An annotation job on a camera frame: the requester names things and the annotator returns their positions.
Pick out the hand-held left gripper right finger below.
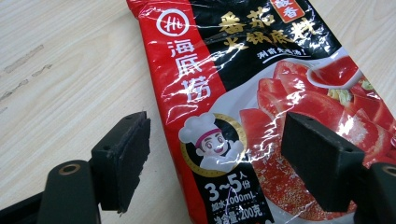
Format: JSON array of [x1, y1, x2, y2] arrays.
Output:
[[280, 111, 366, 213]]

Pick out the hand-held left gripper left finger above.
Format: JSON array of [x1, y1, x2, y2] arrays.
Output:
[[90, 110, 152, 215]]

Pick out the red and black seasoning packet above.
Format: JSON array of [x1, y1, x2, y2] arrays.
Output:
[[125, 0, 396, 224]]

